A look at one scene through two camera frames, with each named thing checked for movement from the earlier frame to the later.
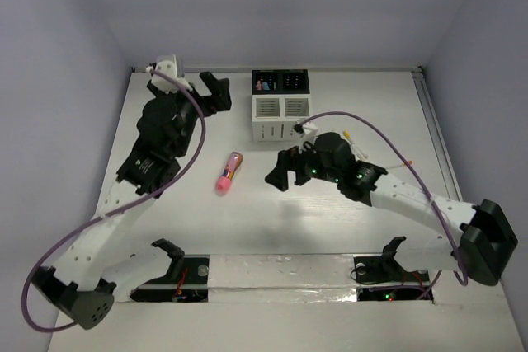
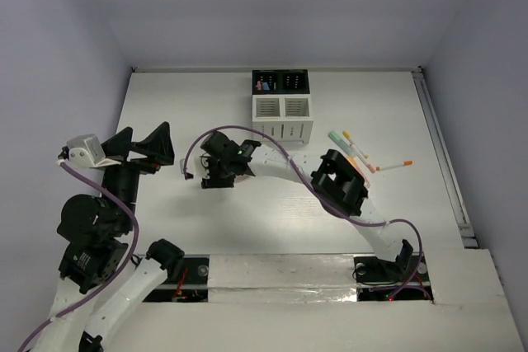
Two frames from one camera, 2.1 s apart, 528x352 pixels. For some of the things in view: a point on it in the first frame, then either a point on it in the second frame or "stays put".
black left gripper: [205, 99] → [134, 161]
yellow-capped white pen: [356, 149] stays put
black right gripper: [287, 160] → [213, 181]
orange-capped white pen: [410, 162] stays put
